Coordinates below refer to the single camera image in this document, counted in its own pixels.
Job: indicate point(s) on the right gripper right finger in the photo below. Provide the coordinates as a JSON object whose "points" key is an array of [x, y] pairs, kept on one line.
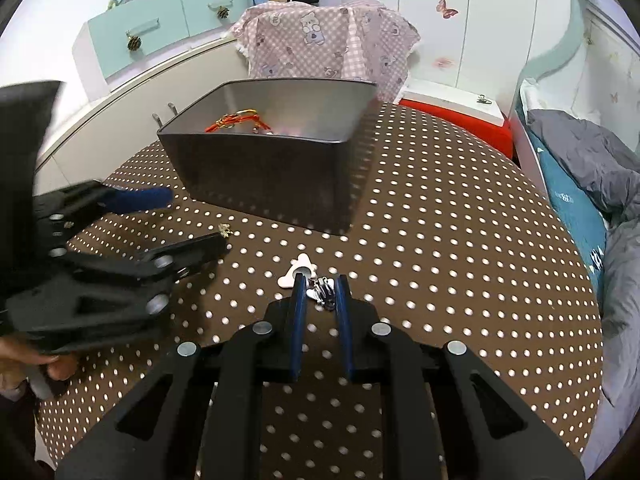
{"points": [[445, 413]]}

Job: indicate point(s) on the dark metal storage box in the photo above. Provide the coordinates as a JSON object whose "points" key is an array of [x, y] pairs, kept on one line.
{"points": [[294, 150]]}

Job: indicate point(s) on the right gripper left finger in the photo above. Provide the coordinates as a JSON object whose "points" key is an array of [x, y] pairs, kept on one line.
{"points": [[198, 412]]}

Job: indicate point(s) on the brown polka dot tablecloth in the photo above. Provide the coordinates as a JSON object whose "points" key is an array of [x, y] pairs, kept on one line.
{"points": [[450, 241]]}

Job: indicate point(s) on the white low cabinet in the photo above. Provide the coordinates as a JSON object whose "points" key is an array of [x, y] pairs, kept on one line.
{"points": [[116, 127]]}

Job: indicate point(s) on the person's left hand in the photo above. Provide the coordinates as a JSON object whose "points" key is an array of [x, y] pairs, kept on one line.
{"points": [[16, 356]]}

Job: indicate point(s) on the teal bed sheet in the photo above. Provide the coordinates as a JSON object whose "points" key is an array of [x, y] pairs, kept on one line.
{"points": [[572, 205]]}

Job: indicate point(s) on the mint drawer shelf unit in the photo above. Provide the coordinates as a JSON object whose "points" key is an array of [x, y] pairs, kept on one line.
{"points": [[131, 37]]}

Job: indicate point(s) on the white ottoman lid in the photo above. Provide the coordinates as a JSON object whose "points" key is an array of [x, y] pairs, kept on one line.
{"points": [[451, 98]]}

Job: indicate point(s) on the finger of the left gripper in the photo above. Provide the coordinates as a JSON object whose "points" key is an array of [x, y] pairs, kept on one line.
{"points": [[187, 257], [119, 201]]}

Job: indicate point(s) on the mint bunk bed frame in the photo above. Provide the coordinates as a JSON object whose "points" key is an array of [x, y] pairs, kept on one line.
{"points": [[584, 59]]}

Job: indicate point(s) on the small silver earring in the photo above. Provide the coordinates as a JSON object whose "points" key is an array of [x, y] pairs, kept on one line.
{"points": [[224, 230]]}

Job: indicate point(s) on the pink white charm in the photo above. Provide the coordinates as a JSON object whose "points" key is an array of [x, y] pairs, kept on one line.
{"points": [[301, 265]]}

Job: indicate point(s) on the red storage ottoman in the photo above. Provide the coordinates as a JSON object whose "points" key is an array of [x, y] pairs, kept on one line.
{"points": [[499, 137]]}

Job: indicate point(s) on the pink checked bear cloth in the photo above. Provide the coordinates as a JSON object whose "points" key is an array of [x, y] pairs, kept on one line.
{"points": [[360, 41]]}

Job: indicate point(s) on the grey duvet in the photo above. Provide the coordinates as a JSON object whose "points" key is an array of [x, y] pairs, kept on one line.
{"points": [[607, 171]]}

